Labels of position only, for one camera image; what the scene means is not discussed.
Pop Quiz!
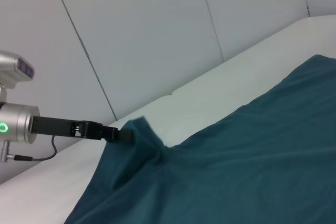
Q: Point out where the teal blue shirt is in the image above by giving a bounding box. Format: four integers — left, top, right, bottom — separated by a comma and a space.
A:
64, 54, 336, 224

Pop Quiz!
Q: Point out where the thin left gripper cable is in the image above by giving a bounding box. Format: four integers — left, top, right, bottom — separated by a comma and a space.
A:
0, 135, 57, 162

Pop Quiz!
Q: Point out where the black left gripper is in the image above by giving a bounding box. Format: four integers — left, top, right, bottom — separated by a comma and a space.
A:
31, 115, 136, 145

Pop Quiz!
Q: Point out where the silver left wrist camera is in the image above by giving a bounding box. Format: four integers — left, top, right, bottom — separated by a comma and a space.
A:
0, 50, 36, 90

